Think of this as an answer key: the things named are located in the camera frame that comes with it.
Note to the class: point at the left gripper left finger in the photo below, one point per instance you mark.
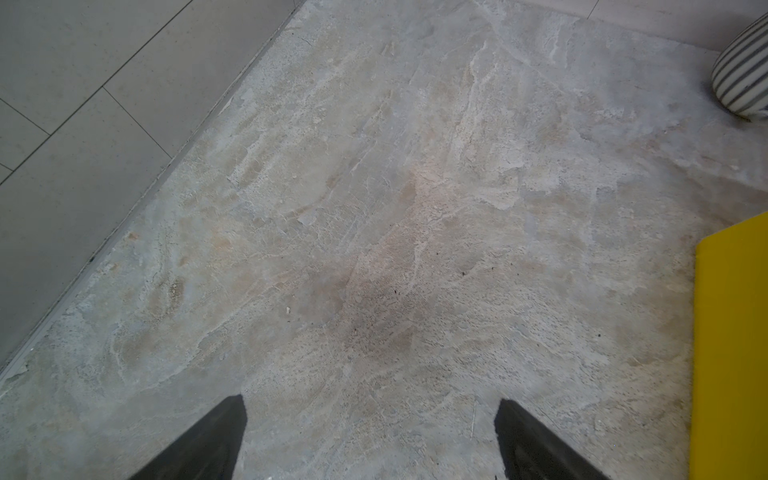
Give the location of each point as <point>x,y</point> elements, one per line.
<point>207,450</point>

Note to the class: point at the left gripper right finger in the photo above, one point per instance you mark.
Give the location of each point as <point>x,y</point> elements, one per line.
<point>530,450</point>

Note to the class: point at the yellow plastic bin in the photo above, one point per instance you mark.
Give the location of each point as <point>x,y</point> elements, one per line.
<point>728,438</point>

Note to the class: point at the striped grey ceramic mug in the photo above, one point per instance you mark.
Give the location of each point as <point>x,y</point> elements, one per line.
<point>739,75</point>

